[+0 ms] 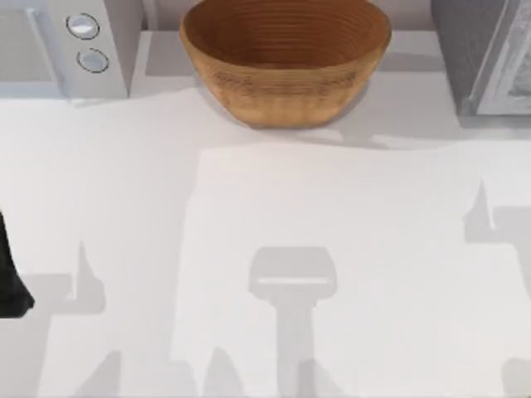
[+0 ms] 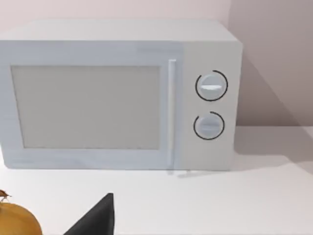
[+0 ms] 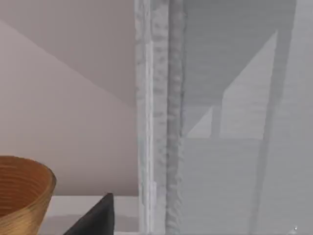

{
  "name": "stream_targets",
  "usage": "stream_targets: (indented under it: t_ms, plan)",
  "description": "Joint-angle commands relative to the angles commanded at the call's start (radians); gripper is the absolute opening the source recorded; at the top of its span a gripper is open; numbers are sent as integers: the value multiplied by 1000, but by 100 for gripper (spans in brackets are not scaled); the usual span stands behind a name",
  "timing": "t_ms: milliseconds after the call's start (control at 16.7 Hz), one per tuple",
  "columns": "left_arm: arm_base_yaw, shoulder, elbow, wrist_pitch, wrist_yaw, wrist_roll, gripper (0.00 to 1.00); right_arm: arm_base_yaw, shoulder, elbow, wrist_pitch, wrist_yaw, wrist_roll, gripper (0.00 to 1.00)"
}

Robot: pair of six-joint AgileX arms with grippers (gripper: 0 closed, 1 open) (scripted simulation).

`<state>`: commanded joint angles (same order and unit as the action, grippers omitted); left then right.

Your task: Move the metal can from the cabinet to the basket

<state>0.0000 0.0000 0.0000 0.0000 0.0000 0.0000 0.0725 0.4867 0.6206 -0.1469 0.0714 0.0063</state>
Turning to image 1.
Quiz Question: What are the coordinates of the brown woven basket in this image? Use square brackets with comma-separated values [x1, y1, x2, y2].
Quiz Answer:
[178, 0, 393, 130]

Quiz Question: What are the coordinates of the round microwave knob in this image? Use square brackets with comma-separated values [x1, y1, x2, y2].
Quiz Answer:
[66, 12, 101, 40]
[76, 46, 110, 74]

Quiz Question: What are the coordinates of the pale microwave oven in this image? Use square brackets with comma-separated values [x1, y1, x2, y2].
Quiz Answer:
[0, 0, 144, 100]

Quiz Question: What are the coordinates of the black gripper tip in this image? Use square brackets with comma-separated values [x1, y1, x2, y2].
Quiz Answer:
[0, 212, 36, 319]

